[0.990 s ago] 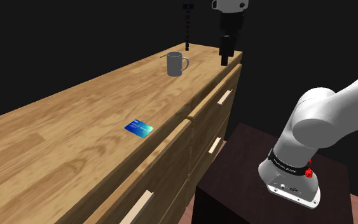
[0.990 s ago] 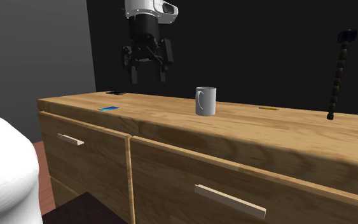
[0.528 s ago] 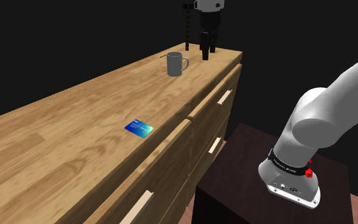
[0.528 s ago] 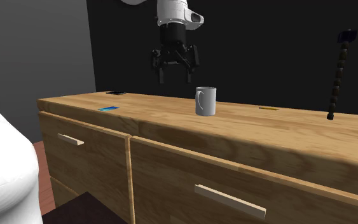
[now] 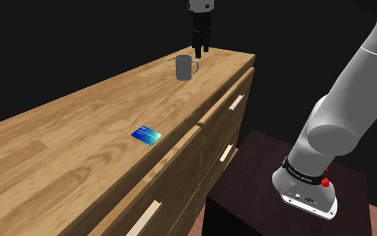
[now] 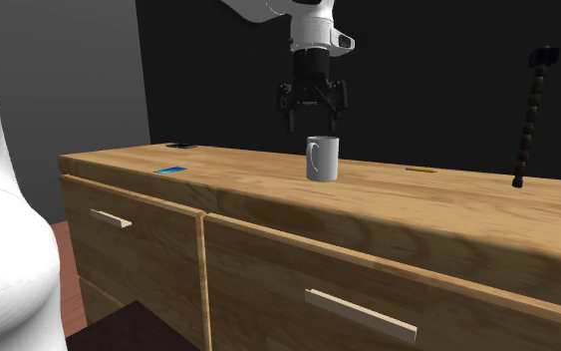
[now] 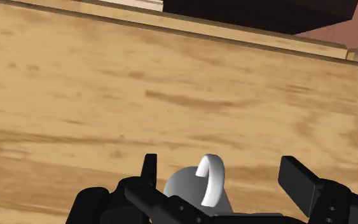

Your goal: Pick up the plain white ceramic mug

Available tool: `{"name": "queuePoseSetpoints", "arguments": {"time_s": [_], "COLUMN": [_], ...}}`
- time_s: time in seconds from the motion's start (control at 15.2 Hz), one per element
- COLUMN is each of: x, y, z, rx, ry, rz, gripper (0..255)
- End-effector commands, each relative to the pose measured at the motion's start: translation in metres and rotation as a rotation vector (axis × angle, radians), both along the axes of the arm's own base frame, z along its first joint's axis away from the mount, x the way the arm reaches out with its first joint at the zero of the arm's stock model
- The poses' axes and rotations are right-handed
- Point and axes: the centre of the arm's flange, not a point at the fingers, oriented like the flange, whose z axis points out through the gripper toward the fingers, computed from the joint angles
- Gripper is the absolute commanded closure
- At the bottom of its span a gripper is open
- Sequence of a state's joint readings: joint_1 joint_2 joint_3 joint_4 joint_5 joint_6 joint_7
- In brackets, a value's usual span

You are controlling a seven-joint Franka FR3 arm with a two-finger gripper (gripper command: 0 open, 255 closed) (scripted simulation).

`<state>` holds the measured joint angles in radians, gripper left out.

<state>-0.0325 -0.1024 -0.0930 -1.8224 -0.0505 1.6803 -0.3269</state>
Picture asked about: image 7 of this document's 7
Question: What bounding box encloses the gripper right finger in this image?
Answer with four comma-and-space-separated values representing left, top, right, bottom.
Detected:
277, 155, 358, 224

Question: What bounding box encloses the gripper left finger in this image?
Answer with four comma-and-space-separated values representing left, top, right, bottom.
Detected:
65, 153, 211, 224

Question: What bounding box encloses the white mug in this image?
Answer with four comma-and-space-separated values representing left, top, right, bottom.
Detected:
163, 153, 234, 217

